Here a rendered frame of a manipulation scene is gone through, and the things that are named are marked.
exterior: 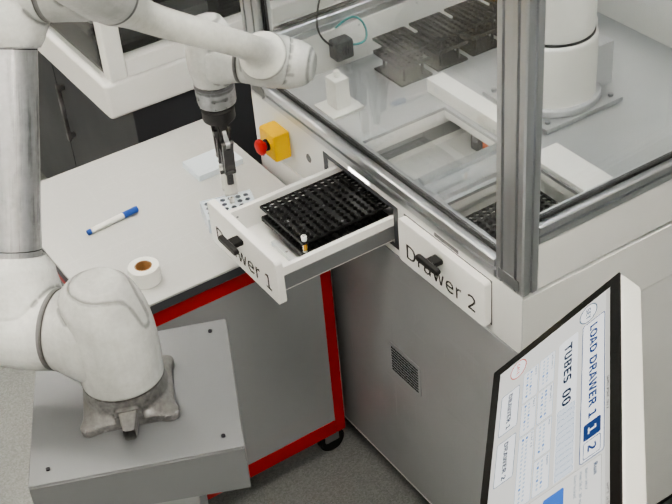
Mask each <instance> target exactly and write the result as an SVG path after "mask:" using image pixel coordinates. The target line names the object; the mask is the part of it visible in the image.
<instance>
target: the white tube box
mask: <svg viewBox="0 0 672 504"><path fill-rule="evenodd" d="M231 196H233V197H234V201H235V202H234V204H230V202H229V197H231ZM231 196H227V197H226V196H225V195H224V196H220V197H216V198H212V199H215V200H217V201H218V202H219V203H220V204H221V205H222V206H223V207H224V208H225V209H226V210H227V211H229V210H231V209H233V208H236V207H238V206H240V205H243V204H245V203H247V202H250V201H252V200H255V199H254V197H253V195H252V193H251V191H250V189H249V190H245V191H241V192H238V194H235V195H231ZM212 199H208V200H204V201H200V208H201V214H202V216H203V219H204V221H205V223H206V226H207V228H208V230H209V233H212V230H211V224H210V218H209V211H208V205H207V202H208V201H210V200H212Z"/></svg>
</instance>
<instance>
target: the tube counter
mask: <svg viewBox="0 0 672 504"><path fill-rule="evenodd" d="M576 387H577V381H575V382H574V383H573V384H571V385H570V386H569V387H567V388H566V389H565V390H563V391H562V392H561V393H560V394H558V395H557V410H556V430H555V451H554V471H553V484H555V483H556V482H558V481H559V480H561V479H562V478H564V477H565V476H566V475H568V474H569V473H571V472H572V471H574V450H575V419H576Z"/></svg>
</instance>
